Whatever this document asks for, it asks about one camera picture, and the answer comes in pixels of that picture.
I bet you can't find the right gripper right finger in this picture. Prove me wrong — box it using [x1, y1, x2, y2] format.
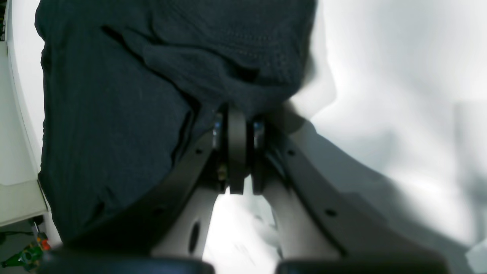
[249, 118, 428, 263]

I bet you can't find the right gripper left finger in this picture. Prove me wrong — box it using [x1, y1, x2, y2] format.
[57, 111, 229, 263]

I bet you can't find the black T-shirt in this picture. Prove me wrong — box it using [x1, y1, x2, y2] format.
[35, 0, 317, 243]

